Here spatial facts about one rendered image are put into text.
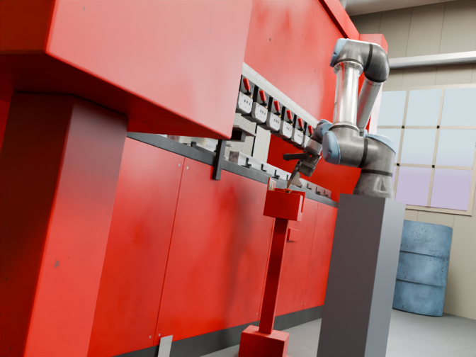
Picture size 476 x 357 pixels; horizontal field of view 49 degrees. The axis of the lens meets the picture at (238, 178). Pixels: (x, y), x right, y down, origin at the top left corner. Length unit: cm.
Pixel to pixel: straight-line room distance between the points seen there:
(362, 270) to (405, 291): 357
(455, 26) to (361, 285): 512
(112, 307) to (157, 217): 36
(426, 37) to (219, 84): 639
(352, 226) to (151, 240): 72
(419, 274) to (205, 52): 508
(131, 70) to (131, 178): 146
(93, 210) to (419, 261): 509
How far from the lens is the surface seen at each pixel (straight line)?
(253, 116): 279
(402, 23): 697
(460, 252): 606
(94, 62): 30
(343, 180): 426
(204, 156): 214
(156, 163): 187
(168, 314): 211
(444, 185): 616
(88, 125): 37
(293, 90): 327
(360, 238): 187
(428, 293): 544
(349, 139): 191
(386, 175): 193
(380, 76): 219
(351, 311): 189
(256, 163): 286
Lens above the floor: 62
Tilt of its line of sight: 5 degrees up
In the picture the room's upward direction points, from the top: 9 degrees clockwise
